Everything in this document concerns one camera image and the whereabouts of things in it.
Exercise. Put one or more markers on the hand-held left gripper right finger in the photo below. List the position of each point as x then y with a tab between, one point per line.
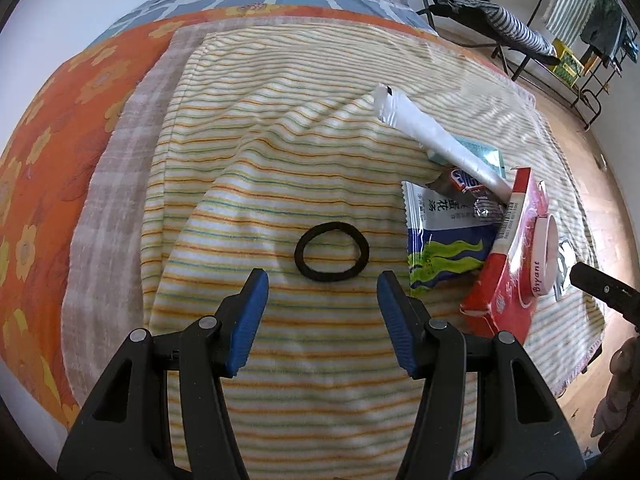
397	322

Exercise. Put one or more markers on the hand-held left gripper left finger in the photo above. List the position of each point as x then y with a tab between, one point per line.
247	320

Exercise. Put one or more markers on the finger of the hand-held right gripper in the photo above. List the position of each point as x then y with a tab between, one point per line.
605	287

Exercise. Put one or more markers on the silver foil wrapper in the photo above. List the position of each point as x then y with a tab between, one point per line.
564	260

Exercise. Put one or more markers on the red cardboard box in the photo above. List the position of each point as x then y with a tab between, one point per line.
500	290

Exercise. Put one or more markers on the brown candy wrapper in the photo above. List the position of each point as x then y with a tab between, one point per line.
465	181

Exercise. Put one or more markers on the light blue packet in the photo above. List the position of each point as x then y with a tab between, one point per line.
484	152

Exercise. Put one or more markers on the long white plastic wrapper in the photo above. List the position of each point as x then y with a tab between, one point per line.
430	130

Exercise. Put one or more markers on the black drying rack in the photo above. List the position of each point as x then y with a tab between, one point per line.
597	95

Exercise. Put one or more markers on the striped blanket with plaid border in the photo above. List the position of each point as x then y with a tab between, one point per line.
310	125

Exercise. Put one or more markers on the yellow crate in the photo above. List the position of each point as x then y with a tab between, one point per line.
567	62

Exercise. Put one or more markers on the teal hanging garment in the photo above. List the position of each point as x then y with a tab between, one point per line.
631	40

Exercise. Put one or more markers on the orange floral bed sheet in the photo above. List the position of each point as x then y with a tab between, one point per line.
75	125

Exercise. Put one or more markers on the dark hanging garment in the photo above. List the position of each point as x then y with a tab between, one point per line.
602	25

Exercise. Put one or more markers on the striped chair cushion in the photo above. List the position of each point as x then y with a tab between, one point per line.
510	25

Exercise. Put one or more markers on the green striped towel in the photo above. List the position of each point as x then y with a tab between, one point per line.
572	5

